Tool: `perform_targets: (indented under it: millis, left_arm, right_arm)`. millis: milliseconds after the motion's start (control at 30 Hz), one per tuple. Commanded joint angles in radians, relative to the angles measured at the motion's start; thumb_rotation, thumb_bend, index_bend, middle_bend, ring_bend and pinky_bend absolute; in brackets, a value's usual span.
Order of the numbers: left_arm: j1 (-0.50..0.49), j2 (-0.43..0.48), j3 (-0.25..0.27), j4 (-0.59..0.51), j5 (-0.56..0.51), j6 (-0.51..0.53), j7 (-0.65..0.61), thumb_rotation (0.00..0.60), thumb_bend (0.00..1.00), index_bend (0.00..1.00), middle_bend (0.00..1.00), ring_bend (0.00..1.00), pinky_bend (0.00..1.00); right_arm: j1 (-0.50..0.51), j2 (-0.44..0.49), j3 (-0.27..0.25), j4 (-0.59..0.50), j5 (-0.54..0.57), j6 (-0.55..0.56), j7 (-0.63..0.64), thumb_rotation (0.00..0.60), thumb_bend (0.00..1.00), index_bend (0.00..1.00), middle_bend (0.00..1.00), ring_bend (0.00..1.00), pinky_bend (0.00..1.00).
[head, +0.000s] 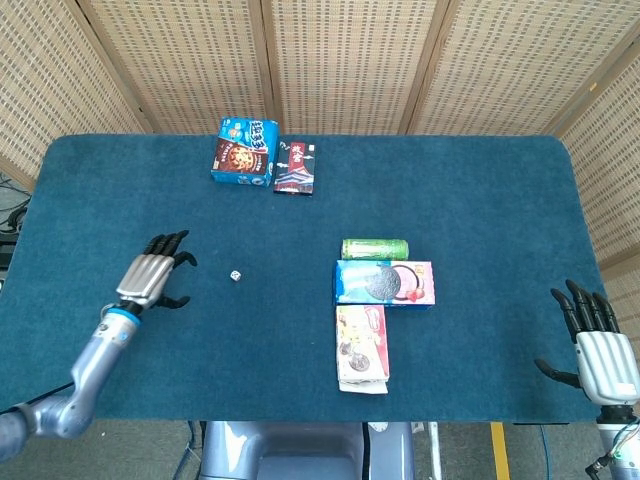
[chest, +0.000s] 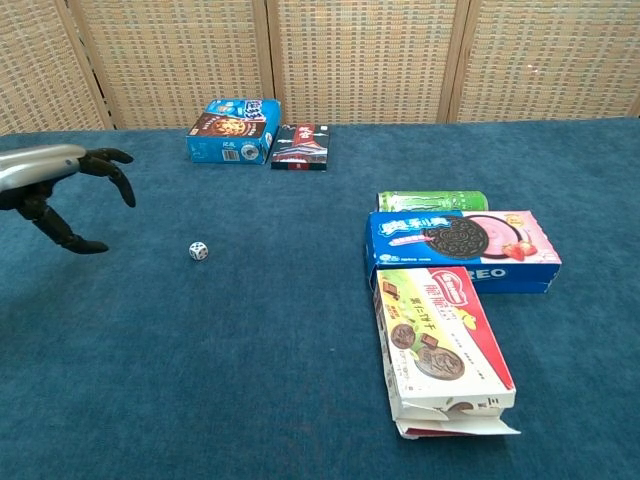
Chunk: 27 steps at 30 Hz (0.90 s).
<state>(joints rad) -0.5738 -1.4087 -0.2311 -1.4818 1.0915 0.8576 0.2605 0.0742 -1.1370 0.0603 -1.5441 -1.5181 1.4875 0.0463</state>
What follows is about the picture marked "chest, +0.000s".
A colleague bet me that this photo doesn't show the black and red box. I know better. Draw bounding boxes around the black and red box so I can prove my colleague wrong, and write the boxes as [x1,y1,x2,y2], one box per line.
[270,123,332,173]

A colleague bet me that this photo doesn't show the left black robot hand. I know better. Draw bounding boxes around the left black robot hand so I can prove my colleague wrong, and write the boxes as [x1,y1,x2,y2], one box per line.
[0,144,137,255]

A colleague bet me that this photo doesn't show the white red wafer box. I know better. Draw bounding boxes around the white red wafer box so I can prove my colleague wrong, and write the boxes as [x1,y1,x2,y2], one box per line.
[372,266,522,441]

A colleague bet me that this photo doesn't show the blue pink Oreo box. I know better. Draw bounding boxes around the blue pink Oreo box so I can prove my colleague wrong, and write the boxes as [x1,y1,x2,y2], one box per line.
[364,209,563,295]

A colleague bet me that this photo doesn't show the green drink can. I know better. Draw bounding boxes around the green drink can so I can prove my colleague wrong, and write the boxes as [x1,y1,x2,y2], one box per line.
[376,190,490,213]

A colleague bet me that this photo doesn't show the blue cookie box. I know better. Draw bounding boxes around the blue cookie box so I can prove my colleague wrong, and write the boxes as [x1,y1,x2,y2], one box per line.
[185,98,282,166]

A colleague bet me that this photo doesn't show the woven folding screen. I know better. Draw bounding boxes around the woven folding screen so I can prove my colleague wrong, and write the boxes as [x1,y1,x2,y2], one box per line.
[0,0,640,136]

